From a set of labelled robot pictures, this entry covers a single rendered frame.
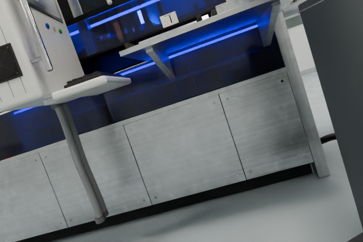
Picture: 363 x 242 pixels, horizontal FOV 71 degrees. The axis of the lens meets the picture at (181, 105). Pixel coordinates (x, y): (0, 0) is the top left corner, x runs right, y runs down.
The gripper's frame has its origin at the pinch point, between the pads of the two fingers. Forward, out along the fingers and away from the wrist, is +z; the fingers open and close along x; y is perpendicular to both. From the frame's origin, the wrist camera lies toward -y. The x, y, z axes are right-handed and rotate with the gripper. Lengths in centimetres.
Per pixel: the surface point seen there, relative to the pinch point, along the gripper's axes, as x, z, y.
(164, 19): 15.2, -3.1, -39.5
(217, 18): -24.6, 13.1, -16.7
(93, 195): -9, 68, -96
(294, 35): 476, 12, 162
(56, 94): -38, 20, -76
